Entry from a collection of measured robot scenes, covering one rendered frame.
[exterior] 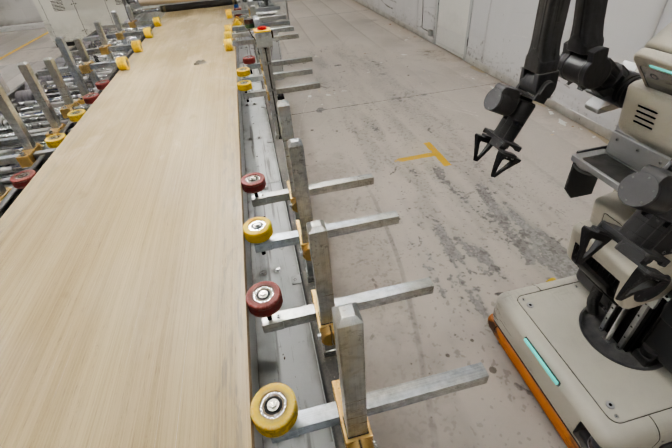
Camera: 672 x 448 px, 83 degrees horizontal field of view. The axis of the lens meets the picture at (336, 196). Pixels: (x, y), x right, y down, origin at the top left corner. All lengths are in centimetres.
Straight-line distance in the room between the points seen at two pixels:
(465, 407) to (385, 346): 40
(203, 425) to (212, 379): 8
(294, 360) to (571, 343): 103
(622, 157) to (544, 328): 77
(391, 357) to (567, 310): 74
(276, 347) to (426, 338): 92
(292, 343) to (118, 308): 46
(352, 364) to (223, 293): 44
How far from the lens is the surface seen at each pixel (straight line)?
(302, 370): 110
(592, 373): 166
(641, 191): 76
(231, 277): 96
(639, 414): 164
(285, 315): 96
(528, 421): 182
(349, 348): 55
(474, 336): 195
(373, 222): 113
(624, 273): 126
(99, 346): 97
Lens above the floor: 157
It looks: 36 degrees down
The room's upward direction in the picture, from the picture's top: 5 degrees counter-clockwise
